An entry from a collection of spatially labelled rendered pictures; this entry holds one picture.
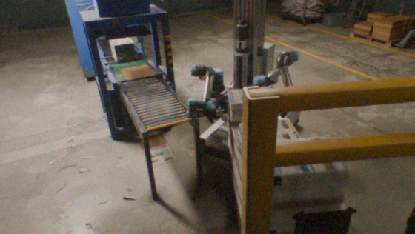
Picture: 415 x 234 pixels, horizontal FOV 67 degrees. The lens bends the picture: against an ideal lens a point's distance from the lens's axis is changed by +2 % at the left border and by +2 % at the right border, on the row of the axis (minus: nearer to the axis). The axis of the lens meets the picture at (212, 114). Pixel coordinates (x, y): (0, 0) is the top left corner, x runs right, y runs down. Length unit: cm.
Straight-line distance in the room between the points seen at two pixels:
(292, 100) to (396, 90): 30
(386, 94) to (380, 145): 18
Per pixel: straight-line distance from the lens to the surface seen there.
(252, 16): 320
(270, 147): 94
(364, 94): 99
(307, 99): 92
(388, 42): 841
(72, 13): 612
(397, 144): 115
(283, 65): 285
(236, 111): 263
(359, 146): 109
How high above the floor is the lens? 222
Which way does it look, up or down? 29 degrees down
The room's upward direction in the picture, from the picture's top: 2 degrees counter-clockwise
